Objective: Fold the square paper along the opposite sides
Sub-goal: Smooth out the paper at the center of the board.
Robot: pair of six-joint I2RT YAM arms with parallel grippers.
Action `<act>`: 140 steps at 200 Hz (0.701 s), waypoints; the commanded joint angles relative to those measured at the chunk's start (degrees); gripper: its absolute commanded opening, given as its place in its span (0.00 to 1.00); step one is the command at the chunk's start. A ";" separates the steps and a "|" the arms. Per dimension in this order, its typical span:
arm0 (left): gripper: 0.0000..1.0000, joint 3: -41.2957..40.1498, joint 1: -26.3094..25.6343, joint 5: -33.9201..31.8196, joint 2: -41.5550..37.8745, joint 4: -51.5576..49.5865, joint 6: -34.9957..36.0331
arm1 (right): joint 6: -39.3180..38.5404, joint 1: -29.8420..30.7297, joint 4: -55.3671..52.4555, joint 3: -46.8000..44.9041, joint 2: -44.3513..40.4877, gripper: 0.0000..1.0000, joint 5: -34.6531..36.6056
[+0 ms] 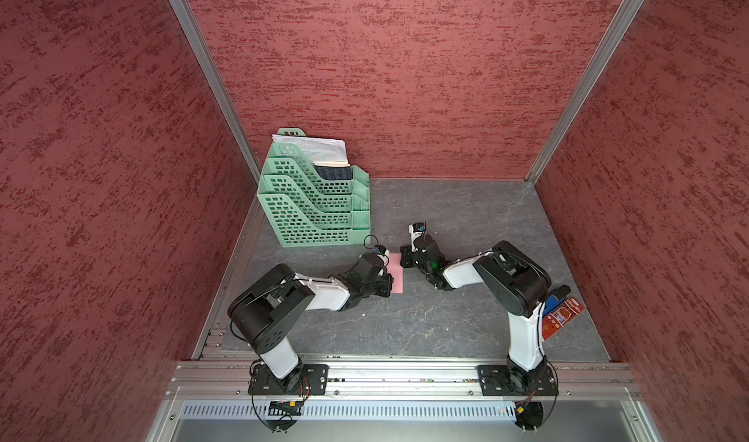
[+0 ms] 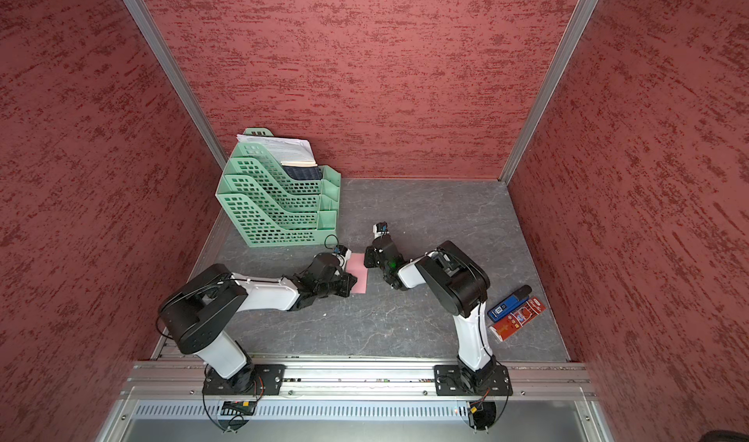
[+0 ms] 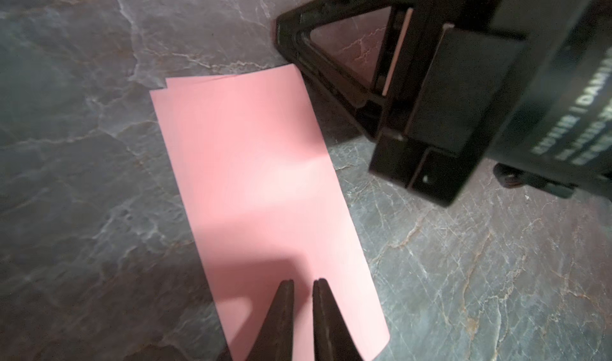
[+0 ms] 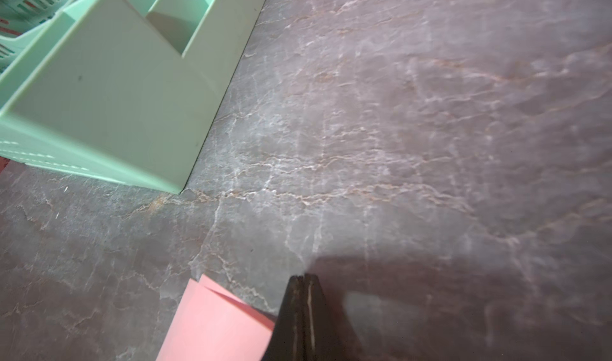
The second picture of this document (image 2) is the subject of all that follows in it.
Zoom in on pink square paper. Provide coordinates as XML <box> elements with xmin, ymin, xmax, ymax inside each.
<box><xmin>346</xmin><ymin>253</ymin><xmax>369</xmax><ymax>295</ymax></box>

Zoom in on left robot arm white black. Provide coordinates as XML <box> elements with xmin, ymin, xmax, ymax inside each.
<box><xmin>158</xmin><ymin>250</ymin><xmax>357</xmax><ymax>394</ymax></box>

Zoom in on green plastic file organizer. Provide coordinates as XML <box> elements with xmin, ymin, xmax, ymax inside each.
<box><xmin>216</xmin><ymin>127</ymin><xmax>341</xmax><ymax>247</ymax></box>

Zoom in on dark folder in organizer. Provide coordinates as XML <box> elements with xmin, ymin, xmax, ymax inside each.
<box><xmin>282</xmin><ymin>165</ymin><xmax>323</xmax><ymax>181</ymax></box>

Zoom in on white papers in organizer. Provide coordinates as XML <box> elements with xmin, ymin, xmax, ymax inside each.
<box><xmin>236</xmin><ymin>135</ymin><xmax>317</xmax><ymax>167</ymax></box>

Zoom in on red small box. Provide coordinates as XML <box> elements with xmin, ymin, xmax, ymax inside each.
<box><xmin>489</xmin><ymin>297</ymin><xmax>547</xmax><ymax>342</ymax></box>

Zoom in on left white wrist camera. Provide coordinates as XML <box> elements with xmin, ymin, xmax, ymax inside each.
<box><xmin>333</xmin><ymin>244</ymin><xmax>351</xmax><ymax>270</ymax></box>

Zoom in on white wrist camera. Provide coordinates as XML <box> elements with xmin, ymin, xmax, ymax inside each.
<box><xmin>333</xmin><ymin>244</ymin><xmax>351</xmax><ymax>270</ymax></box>
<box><xmin>373</xmin><ymin>222</ymin><xmax>389</xmax><ymax>238</ymax></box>

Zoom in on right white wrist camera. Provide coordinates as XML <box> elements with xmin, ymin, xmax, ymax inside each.
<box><xmin>373</xmin><ymin>222</ymin><xmax>389</xmax><ymax>238</ymax></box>

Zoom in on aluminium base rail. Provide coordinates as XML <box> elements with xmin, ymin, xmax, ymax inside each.
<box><xmin>119</xmin><ymin>355</ymin><xmax>599</xmax><ymax>401</ymax></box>

